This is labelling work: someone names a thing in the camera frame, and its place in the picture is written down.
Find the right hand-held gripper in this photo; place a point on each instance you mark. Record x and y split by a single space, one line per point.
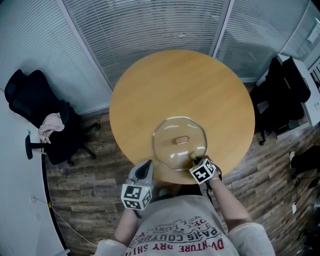
202 172

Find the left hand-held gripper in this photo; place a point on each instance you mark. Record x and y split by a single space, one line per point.
135 196

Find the octagonal glass lid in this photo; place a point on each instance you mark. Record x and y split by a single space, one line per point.
175 152

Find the person's right forearm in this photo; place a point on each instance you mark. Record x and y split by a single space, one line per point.
230 202

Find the person's left forearm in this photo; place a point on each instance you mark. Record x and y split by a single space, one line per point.
125 227

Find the person's left shoe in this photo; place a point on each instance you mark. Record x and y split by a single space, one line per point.
164 192

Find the person's dark trousers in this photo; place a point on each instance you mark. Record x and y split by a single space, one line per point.
185 191

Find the person's printed beige shirt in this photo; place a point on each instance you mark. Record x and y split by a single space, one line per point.
182 225

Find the black office chair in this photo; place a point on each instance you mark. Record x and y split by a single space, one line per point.
62 147
277 105

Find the yellow black tape marker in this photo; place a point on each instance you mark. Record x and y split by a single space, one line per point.
49 204

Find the pink crumpled cloth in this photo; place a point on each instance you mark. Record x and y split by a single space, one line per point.
51 125

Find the white power adapter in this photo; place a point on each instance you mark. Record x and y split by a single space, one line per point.
294 208

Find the white window blind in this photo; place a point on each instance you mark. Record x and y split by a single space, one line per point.
150 27
297 47
45 42
260 35

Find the white paper sheet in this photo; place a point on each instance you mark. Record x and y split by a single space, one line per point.
313 33

